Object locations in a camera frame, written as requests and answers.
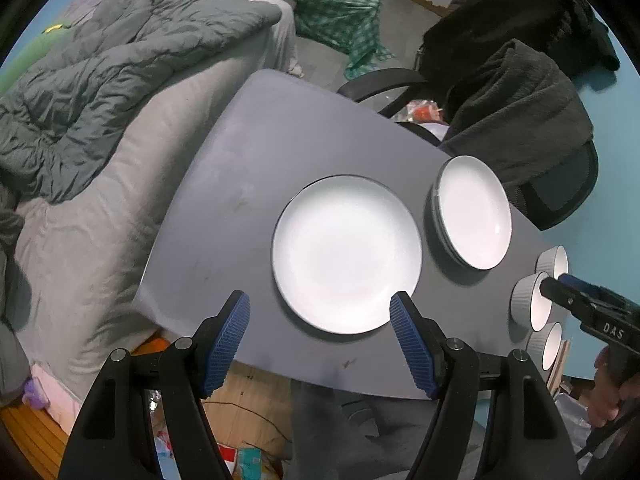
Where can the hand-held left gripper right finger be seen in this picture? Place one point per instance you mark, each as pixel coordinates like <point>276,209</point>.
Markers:
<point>415,347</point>

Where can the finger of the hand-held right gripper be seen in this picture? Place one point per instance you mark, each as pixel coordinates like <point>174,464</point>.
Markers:
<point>580,282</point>
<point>560,297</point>

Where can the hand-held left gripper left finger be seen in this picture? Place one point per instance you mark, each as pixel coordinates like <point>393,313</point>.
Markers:
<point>227,345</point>

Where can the white ribbed bowl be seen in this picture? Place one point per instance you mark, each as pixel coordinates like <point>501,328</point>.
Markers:
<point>550,261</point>
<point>525,302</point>
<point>542,345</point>

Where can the large white plate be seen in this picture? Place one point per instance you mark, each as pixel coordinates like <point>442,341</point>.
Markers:
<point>345,255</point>

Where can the person's right hand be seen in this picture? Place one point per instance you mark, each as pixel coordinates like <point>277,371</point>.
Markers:
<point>606,390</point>

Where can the wooden board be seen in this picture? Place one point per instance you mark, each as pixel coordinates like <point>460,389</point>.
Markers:
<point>562,367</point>

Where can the black office chair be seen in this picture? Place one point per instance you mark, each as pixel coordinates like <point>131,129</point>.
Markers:
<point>565,185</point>

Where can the plastic bag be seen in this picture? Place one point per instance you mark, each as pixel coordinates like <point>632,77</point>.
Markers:
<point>572,420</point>

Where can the grey cloth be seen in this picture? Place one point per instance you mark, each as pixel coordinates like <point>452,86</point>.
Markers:
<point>350,425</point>

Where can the teal packet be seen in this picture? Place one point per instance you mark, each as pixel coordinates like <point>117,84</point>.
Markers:
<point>252,462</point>

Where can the small white plate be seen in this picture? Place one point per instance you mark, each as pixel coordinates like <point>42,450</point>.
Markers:
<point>432,215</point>
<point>472,210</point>

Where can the dark grey blanket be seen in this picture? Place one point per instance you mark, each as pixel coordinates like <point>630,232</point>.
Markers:
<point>520,115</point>

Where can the light grey bed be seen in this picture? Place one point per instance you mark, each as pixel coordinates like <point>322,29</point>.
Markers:
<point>130,190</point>

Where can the purple cloth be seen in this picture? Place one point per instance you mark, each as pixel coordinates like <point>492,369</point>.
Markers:
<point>35,392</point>

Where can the red snack packet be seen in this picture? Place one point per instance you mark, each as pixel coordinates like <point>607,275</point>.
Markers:
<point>425,110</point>

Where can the black clothing pile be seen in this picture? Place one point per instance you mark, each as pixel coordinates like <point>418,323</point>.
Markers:
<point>525,10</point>

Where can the grey duvet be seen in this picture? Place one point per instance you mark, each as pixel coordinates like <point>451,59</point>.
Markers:
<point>100,70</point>

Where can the green pillow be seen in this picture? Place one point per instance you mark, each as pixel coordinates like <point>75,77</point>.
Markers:
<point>27,57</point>

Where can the green checked cloth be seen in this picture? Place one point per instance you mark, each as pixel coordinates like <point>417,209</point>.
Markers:
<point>330,7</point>

